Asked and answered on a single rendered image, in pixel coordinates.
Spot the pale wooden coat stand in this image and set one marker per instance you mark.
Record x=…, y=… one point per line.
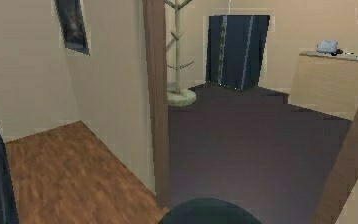
x=178, y=66

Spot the dark blue cabinet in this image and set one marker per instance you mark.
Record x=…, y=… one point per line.
x=235, y=51

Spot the dark green round object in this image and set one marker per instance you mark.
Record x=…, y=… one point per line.
x=208, y=212

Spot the beige counter cabinet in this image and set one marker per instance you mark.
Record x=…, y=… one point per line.
x=327, y=85

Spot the pale blue toaster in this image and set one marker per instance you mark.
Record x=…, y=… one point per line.
x=327, y=46

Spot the small black object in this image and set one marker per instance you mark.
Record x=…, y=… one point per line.
x=337, y=52

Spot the dark framed wall picture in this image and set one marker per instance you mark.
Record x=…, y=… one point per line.
x=73, y=25

